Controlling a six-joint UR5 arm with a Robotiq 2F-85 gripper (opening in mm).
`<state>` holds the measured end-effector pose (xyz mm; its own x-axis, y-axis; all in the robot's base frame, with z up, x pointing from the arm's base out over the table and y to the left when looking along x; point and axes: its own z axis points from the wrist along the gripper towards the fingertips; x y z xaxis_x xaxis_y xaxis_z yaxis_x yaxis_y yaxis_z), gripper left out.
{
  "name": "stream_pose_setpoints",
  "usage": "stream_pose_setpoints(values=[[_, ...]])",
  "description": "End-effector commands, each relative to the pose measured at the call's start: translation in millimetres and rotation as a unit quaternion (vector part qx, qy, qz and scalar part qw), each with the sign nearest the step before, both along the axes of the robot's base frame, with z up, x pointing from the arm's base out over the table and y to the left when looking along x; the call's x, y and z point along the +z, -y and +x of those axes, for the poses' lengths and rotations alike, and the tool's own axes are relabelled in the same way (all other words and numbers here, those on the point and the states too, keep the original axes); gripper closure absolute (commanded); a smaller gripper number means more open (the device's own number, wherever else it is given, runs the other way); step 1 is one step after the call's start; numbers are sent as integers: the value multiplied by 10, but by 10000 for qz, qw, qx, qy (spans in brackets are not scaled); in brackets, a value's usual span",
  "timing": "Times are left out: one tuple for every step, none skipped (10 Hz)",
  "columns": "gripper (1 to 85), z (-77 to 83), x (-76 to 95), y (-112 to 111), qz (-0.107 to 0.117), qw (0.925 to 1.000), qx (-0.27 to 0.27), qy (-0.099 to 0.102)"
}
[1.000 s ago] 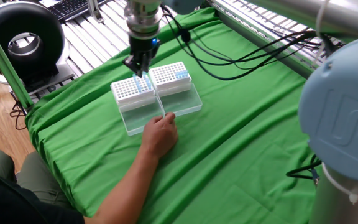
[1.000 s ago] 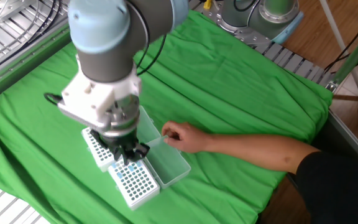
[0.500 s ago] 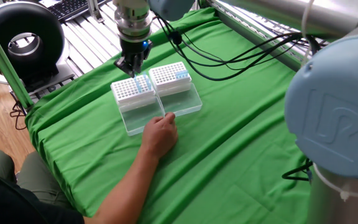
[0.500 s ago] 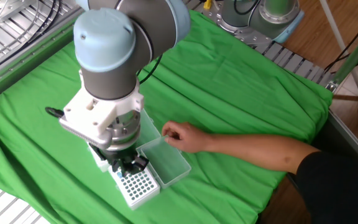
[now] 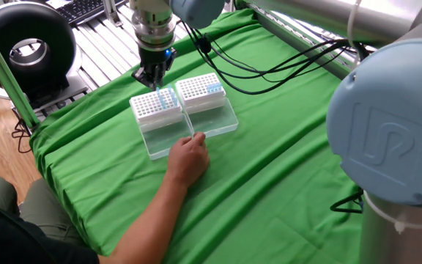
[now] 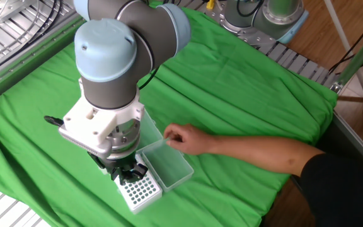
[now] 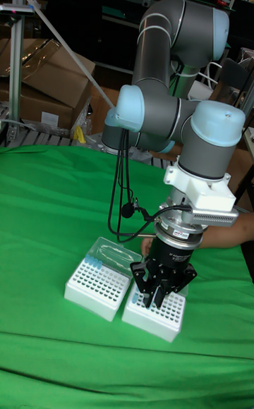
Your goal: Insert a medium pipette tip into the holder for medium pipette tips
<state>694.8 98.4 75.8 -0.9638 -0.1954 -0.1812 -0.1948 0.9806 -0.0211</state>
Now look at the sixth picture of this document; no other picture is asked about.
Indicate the aluminium corner post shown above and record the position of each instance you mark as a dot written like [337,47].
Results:
[361,54]

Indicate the small yellow object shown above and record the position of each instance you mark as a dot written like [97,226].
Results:
[210,3]

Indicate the black shirt sleeve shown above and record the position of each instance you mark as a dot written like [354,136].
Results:
[342,192]

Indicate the aluminium table edge rail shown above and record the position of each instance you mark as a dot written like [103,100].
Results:
[354,137]

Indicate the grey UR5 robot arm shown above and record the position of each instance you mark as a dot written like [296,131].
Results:
[112,94]

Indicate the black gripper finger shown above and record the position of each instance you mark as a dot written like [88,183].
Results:
[123,176]
[140,171]

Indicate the grey aluminium frame rail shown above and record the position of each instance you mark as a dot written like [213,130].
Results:
[27,60]

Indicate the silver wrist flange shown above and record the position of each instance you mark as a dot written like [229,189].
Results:
[126,138]

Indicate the green table cloth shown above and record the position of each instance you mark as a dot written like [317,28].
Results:
[232,79]

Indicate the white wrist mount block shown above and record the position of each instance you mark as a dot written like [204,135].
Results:
[87,126]

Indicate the thin white pole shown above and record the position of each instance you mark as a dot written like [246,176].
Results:
[341,34]

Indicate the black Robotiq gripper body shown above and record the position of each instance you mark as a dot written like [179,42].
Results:
[118,164]

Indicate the person's hand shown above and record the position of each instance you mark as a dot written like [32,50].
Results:
[194,140]

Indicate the silver metal plate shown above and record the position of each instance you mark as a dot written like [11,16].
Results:
[8,8]

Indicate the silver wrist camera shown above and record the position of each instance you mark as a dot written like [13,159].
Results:
[84,143]

